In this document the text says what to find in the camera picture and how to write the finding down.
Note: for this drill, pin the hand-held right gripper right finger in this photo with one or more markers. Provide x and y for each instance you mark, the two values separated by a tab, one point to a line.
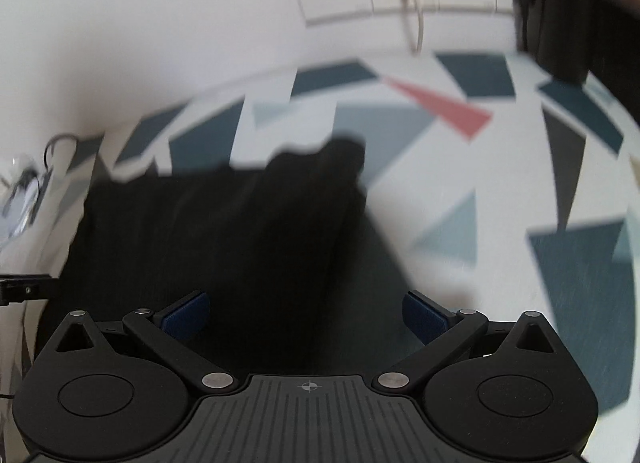
422	315

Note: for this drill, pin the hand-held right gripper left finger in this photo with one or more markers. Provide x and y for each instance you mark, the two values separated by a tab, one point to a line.
187	315

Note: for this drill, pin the geometric printed blanket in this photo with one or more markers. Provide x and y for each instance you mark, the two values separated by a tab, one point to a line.
450	168

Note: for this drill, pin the silvery plastic bag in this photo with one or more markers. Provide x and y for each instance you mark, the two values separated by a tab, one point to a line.
20	198

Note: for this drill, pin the black water bottle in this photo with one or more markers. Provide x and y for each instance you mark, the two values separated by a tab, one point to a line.
565	8

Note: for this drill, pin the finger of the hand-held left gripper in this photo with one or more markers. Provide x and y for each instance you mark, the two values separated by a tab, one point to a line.
27	289

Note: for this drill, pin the dark rectangular case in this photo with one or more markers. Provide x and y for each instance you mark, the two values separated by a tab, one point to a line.
617	43

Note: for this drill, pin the black snowflake print sweater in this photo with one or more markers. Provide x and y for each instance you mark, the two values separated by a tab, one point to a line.
200	223

